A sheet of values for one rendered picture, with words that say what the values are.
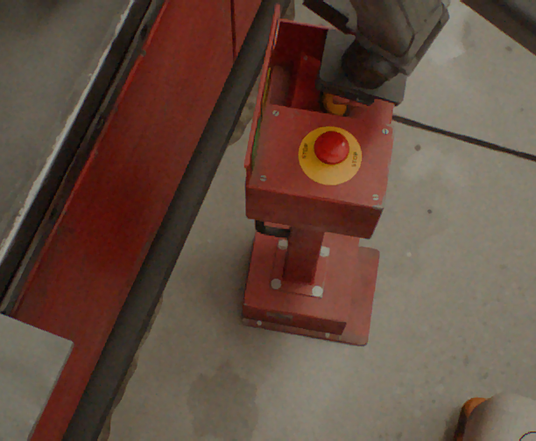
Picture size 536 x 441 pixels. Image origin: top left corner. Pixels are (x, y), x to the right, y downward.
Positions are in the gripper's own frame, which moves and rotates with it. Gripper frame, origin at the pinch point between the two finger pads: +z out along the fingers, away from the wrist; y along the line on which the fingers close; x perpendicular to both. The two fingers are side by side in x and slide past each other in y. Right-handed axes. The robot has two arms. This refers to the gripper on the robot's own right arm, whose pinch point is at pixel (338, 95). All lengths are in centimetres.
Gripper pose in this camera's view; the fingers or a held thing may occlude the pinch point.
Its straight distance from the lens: 109.2
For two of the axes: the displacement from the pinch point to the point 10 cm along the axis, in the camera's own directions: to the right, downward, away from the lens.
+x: -1.8, 9.4, -3.0
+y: -9.5, -2.5, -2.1
